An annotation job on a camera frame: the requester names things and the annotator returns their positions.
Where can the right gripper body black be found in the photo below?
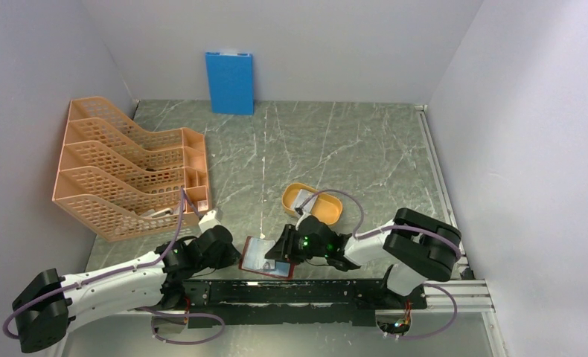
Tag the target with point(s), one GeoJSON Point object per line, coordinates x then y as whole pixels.
{"type": "Point", "coordinates": [303, 248]}

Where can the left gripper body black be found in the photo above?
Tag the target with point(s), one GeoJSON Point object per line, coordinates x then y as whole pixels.
{"type": "Point", "coordinates": [225, 258]}

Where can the red leather card holder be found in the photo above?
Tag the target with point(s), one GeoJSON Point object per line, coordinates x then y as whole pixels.
{"type": "Point", "coordinates": [282, 270]}

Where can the yellow oval tray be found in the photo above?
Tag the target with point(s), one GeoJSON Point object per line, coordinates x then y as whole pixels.
{"type": "Point", "coordinates": [327, 208]}

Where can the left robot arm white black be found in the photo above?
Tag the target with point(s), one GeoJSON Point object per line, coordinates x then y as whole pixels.
{"type": "Point", "coordinates": [53, 305]}

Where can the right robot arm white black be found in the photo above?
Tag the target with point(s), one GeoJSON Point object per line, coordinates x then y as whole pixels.
{"type": "Point", "coordinates": [418, 247]}

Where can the silver VIP credit card stack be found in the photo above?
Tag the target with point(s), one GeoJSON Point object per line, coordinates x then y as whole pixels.
{"type": "Point", "coordinates": [305, 200]}

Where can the orange mesh file organizer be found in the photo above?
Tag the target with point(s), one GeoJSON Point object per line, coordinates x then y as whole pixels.
{"type": "Point", "coordinates": [123, 181]}

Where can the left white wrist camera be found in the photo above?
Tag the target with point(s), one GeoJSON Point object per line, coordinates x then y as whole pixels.
{"type": "Point", "coordinates": [209, 220]}

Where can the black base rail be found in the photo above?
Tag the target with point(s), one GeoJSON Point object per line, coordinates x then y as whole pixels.
{"type": "Point", "coordinates": [265, 302]}

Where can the aluminium frame rail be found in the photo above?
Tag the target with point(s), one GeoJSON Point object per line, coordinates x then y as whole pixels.
{"type": "Point", "coordinates": [443, 194]}

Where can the blue folder against wall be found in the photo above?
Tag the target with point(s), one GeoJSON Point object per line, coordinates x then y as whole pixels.
{"type": "Point", "coordinates": [230, 83]}

